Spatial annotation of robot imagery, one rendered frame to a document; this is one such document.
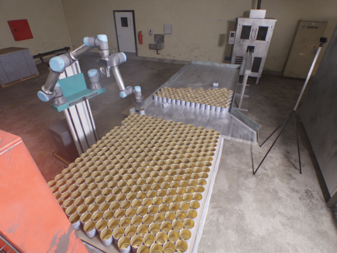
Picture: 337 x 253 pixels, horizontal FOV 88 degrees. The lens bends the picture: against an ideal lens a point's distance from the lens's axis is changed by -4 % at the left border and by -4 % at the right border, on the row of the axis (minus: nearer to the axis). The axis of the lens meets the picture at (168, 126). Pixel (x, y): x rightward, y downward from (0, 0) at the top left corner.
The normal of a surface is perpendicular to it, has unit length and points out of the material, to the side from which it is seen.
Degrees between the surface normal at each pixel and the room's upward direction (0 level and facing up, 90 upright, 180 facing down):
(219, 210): 0
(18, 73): 92
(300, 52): 90
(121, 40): 90
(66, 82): 90
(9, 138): 0
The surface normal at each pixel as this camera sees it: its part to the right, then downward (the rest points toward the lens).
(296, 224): 0.00, -0.83
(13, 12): 0.93, 0.21
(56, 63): -0.10, 0.49
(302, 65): -0.37, 0.52
